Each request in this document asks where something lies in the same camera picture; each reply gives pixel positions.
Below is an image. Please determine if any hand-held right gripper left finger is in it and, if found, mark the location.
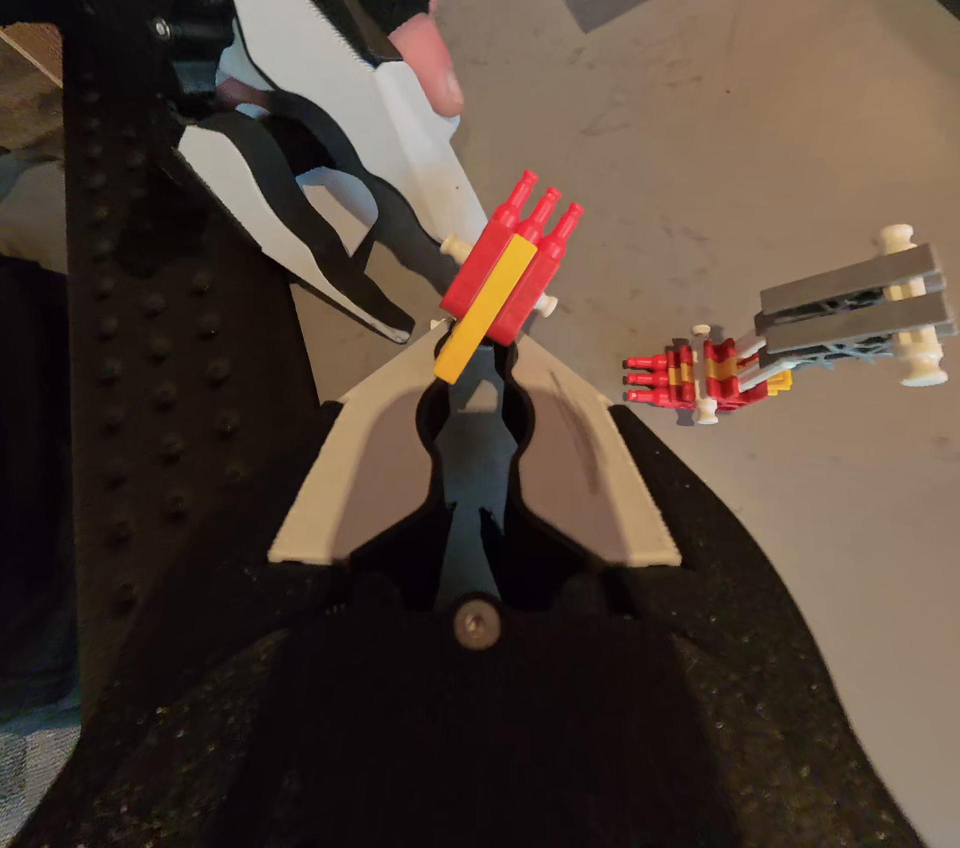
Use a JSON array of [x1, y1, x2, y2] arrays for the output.
[[267, 326, 455, 565]]

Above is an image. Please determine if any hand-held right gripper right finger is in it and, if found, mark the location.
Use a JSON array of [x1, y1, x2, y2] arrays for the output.
[[504, 334, 684, 570]]

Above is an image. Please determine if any person's left hand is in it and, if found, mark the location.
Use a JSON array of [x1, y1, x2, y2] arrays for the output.
[[311, 0, 466, 120]]

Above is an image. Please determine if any black dimpled pad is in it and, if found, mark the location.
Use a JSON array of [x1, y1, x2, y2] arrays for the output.
[[61, 23, 342, 729]]

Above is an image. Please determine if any red and yellow toy assembly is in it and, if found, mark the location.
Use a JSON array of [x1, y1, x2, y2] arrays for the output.
[[431, 169, 586, 385]]

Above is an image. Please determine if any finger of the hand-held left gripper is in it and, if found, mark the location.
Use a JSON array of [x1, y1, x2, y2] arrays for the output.
[[225, 0, 492, 267], [177, 113, 417, 346]]

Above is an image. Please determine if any grey and red toy model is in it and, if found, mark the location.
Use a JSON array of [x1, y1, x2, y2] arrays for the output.
[[622, 224, 960, 427]]

